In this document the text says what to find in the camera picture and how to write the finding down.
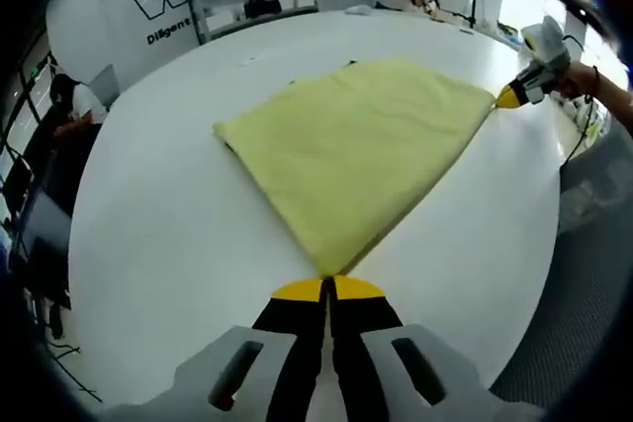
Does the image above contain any light grey office chair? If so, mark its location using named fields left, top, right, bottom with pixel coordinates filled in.
left=90, top=64, right=122, bottom=108

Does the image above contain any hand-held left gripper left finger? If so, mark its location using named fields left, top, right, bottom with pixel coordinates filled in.
left=172, top=279, right=331, bottom=422

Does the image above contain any black bag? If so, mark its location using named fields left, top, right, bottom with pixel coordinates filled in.
left=244, top=0, right=283, bottom=16

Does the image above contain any yellow garment with dark sleeves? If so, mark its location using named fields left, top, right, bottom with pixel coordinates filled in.
left=212, top=58, right=497, bottom=279

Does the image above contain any beige cloth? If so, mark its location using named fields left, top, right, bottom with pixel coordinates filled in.
left=429, top=10, right=476, bottom=26

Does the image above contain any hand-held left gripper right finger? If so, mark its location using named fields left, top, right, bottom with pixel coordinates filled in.
left=331, top=276, right=496, bottom=422

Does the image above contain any grey mesh office chair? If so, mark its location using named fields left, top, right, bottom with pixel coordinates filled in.
left=487, top=130, right=633, bottom=396

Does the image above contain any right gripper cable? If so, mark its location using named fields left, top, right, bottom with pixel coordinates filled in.
left=562, top=34, right=602, bottom=162

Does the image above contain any person's right hand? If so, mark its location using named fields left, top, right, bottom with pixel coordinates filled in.
left=553, top=59, right=597, bottom=100

